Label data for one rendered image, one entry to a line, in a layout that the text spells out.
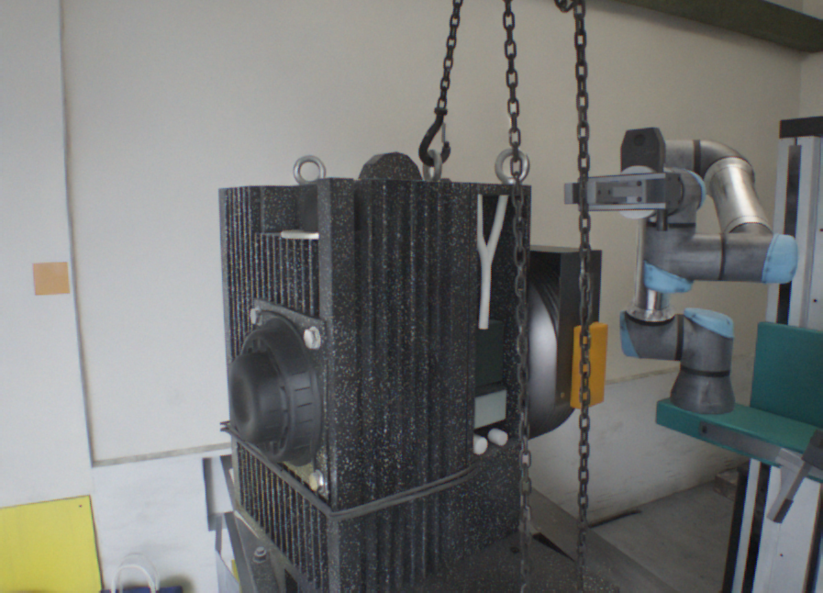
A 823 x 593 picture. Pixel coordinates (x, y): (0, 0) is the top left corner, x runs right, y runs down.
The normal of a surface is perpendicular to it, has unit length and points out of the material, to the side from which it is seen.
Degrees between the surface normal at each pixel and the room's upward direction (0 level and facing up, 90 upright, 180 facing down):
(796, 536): 90
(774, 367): 90
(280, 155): 90
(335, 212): 90
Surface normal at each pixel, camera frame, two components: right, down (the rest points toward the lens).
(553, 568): 0.00, -0.99
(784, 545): -0.86, 0.07
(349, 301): 0.61, 0.11
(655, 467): 0.41, 0.12
